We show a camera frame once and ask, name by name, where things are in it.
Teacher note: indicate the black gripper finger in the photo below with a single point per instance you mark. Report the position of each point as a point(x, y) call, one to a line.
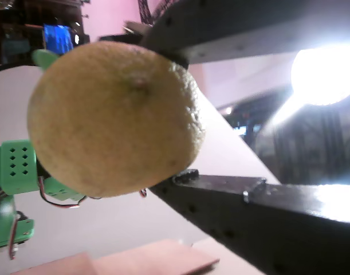
point(263, 223)
point(249, 25)

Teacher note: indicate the bright round lamp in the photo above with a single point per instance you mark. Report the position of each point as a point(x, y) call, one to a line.
point(323, 74)

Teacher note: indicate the blue lit screen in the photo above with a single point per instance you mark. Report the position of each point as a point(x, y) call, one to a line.
point(57, 38)

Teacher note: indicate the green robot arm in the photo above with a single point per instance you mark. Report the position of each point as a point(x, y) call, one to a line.
point(17, 160)

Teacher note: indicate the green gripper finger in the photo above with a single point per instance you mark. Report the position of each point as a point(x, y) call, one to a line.
point(44, 58)

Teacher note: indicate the wooden rover chassis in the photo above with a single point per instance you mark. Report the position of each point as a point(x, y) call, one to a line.
point(149, 257)

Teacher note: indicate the yellow lemon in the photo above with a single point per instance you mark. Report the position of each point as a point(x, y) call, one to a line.
point(114, 120)

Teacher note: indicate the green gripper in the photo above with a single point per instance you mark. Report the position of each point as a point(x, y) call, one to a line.
point(63, 192)

